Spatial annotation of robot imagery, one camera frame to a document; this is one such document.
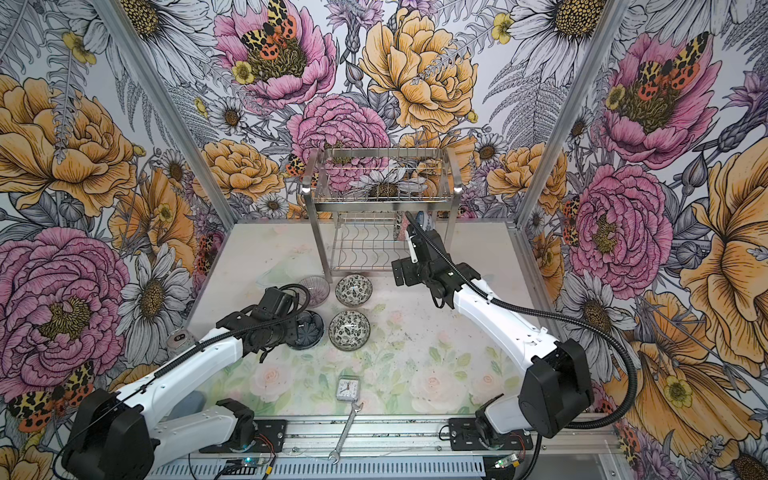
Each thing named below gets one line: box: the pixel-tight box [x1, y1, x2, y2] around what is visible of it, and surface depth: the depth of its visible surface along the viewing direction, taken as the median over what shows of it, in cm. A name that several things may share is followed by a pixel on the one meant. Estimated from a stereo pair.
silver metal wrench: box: [328, 402, 364, 464], surface depth 77 cm
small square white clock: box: [336, 375, 359, 402], surface depth 81 cm
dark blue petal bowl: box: [291, 310, 324, 350], surface depth 91 cm
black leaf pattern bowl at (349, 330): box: [328, 310, 371, 352], surface depth 91 cm
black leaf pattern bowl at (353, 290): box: [335, 274, 373, 308], surface depth 101 cm
